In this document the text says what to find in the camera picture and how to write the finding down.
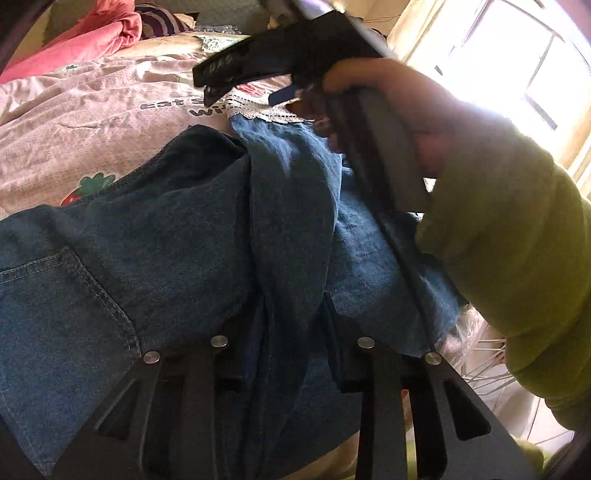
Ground window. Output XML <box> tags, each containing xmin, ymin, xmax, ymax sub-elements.
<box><xmin>408</xmin><ymin>1</ymin><xmax>590</xmax><ymax>158</ymax></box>

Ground green sleeve forearm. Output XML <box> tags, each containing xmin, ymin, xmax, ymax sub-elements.
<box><xmin>417</xmin><ymin>128</ymin><xmax>590</xmax><ymax>430</ymax></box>

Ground pink strawberry print duvet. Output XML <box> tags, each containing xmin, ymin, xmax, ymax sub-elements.
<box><xmin>0</xmin><ymin>32</ymin><xmax>297</xmax><ymax>220</ymax></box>

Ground pink red blanket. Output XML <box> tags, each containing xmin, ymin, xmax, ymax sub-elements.
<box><xmin>1</xmin><ymin>1</ymin><xmax>142</xmax><ymax>83</ymax></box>

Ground purple striped pillow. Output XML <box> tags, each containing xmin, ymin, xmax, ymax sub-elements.
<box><xmin>134</xmin><ymin>3</ymin><xmax>195</xmax><ymax>40</ymax></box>

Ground right hand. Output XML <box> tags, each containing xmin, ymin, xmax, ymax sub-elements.
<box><xmin>288</xmin><ymin>59</ymin><xmax>514</xmax><ymax>178</ymax></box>

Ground blue denim lace-trimmed pants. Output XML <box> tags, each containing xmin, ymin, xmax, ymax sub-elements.
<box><xmin>1</xmin><ymin>116</ymin><xmax>462</xmax><ymax>479</ymax></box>

